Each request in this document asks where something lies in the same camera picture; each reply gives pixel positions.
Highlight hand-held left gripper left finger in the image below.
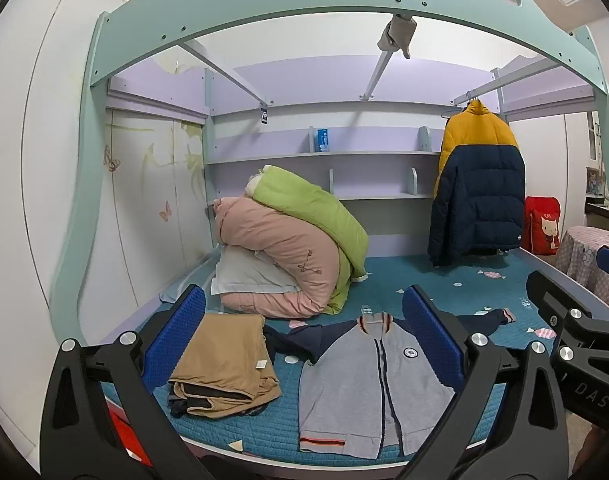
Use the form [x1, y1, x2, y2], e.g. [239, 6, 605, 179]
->
[39, 284, 208, 480]

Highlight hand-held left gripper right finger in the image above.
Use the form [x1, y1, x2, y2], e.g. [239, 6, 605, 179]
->
[394, 285, 570, 480]

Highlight tan pants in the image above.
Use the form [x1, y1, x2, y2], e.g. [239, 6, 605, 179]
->
[168, 312, 282, 417]

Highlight grey jacket with navy sleeves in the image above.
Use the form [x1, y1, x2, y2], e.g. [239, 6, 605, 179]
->
[264, 307, 515, 461]

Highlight person's right forearm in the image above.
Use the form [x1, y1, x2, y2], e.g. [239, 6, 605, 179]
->
[581, 422, 609, 480]

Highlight pink dotted tablecloth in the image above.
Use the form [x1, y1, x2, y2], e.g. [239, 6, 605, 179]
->
[554, 226, 609, 311]

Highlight teal quilted bed sheet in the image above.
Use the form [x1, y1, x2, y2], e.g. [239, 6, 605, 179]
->
[102, 252, 560, 466]

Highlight red cartoon bag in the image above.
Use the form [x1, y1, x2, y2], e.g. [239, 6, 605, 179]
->
[523, 196, 561, 256]

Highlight pale blue pillow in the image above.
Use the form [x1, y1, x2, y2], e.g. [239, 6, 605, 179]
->
[210, 247, 301, 296]

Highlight red object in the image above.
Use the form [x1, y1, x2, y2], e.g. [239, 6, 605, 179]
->
[104, 400, 155, 468]

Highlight yellow and navy puffer jacket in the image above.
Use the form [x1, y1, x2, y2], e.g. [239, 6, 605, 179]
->
[428, 100, 526, 267]

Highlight pink quilt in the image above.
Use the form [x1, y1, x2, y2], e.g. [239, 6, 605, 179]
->
[212, 196, 352, 320]

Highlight green quilt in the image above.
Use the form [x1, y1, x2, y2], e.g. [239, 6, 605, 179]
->
[244, 165, 370, 315]

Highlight grey cloth on rod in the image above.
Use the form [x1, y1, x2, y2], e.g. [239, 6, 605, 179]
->
[377, 15, 416, 60]

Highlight grey wall shelf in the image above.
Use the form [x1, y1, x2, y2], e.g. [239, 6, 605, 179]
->
[204, 125, 445, 201]

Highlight mint green bunk bed frame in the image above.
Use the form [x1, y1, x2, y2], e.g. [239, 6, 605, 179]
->
[49, 0, 609, 346]

